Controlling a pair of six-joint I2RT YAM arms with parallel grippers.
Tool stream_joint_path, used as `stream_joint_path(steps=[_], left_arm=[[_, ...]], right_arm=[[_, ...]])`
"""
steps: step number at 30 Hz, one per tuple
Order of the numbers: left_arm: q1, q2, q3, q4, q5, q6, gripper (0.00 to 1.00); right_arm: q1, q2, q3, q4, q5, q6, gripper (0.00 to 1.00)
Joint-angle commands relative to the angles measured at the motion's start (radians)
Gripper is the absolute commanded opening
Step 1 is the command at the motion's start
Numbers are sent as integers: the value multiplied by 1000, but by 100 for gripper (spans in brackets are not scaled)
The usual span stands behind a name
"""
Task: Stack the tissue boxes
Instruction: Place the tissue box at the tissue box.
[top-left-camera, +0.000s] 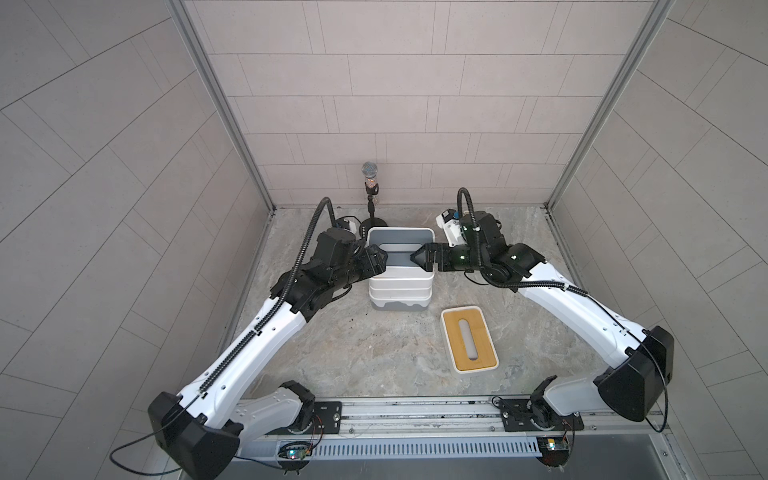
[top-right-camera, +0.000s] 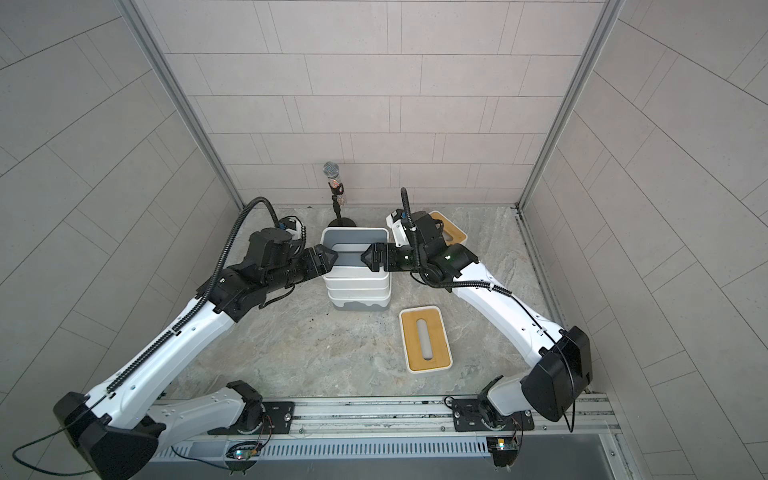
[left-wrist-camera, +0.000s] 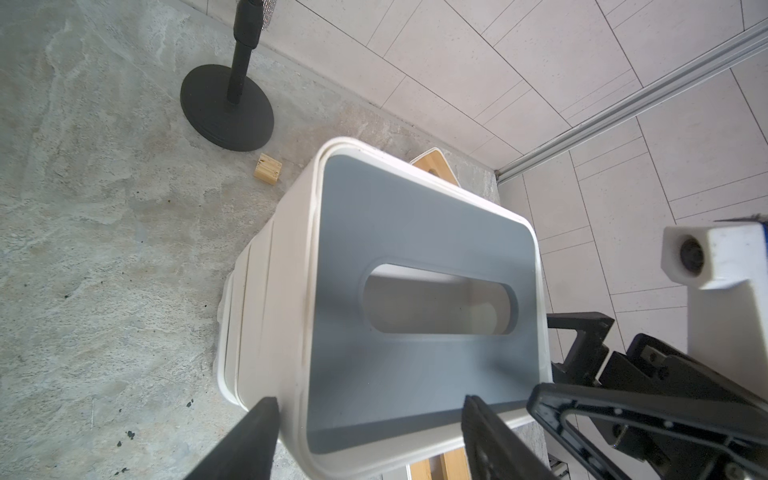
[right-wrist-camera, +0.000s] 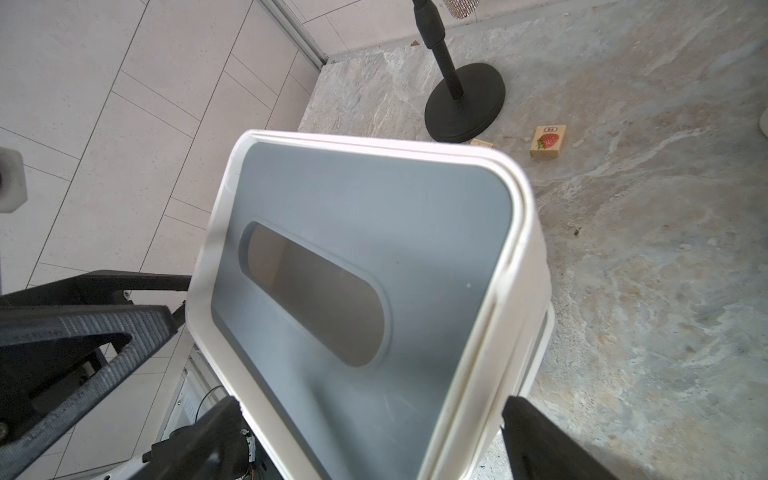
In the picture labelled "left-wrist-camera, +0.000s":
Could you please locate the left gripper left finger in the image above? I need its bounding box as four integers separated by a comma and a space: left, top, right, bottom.
186, 397, 280, 480

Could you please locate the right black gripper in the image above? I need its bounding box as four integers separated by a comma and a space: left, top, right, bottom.
527, 312, 767, 479

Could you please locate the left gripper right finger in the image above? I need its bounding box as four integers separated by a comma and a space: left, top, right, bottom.
461, 395, 555, 480

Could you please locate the grey lid tissue box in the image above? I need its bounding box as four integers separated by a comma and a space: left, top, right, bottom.
258, 137, 551, 479
217, 263, 253, 409

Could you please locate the small wooden cube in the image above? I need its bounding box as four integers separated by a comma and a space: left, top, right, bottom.
253, 153, 283, 186

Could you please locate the black microphone stand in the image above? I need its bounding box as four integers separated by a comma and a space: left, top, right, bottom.
180, 1, 274, 152

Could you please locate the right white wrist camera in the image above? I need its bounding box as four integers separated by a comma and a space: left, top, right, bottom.
661, 219, 767, 399

